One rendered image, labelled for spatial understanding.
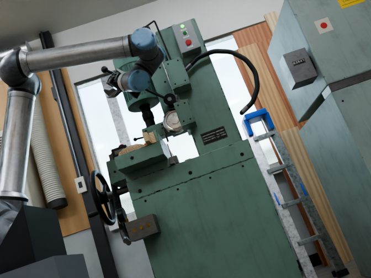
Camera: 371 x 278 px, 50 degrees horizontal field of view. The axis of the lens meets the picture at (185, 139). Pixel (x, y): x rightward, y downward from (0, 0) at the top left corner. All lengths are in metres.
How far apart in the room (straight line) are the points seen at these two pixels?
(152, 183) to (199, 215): 0.25
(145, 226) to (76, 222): 1.81
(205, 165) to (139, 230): 0.39
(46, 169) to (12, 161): 1.67
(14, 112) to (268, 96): 2.20
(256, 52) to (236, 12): 0.51
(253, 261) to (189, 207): 0.34
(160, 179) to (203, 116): 0.38
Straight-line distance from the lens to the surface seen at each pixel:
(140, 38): 1.59
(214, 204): 1.71
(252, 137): 2.74
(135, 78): 1.67
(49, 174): 3.37
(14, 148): 1.74
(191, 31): 2.02
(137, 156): 1.70
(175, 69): 1.91
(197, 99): 1.93
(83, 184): 3.35
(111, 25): 3.93
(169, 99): 1.89
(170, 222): 1.73
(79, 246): 3.43
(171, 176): 1.74
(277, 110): 3.36
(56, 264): 1.31
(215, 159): 1.74
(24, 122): 1.78
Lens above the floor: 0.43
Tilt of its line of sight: 15 degrees up
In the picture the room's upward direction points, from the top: 19 degrees counter-clockwise
